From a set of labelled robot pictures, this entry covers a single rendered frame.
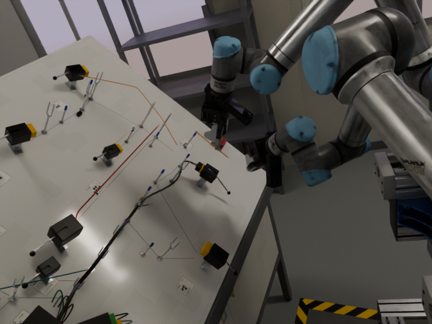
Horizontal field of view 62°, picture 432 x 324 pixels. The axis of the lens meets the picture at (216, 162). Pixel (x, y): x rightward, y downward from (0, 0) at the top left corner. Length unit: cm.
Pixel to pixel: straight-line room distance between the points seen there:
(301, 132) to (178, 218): 54
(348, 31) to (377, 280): 179
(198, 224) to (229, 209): 17
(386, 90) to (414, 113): 6
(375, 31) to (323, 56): 11
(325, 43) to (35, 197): 89
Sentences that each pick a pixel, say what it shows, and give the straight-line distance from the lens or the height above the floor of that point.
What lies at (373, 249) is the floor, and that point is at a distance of 248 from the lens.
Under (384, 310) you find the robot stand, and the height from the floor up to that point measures 23.
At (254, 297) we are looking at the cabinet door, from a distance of 165.
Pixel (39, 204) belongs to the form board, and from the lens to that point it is 116.
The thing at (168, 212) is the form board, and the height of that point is 108.
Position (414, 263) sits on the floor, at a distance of 242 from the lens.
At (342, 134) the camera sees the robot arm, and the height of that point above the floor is 129.
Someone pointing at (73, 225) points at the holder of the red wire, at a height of 129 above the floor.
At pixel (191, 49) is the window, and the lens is 302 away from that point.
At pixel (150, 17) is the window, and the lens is 305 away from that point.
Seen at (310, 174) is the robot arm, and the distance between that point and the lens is 101.
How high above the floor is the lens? 179
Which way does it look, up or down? 30 degrees down
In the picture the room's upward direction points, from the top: 17 degrees counter-clockwise
